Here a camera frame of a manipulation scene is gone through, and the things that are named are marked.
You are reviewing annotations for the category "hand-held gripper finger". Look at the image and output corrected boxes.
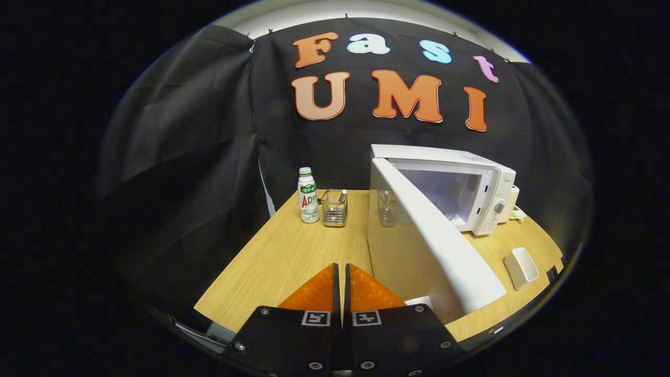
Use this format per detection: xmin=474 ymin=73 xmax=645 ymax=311
xmin=224 ymin=263 xmax=343 ymax=377
xmin=343 ymin=263 xmax=466 ymax=377

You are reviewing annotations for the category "white microwave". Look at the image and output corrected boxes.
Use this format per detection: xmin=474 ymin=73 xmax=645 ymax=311
xmin=366 ymin=144 xmax=517 ymax=325

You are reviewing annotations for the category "white green-label drink bottle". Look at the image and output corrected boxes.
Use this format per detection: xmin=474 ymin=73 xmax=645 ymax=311
xmin=297 ymin=167 xmax=320 ymax=224

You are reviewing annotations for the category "white plastic tray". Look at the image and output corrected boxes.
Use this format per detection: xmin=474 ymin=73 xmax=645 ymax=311
xmin=504 ymin=247 xmax=540 ymax=291

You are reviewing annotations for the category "white toaster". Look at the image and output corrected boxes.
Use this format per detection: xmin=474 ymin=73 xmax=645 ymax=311
xmin=505 ymin=185 xmax=520 ymax=223

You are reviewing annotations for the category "clear wire basket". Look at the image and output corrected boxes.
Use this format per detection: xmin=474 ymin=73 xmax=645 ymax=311
xmin=320 ymin=188 xmax=349 ymax=228

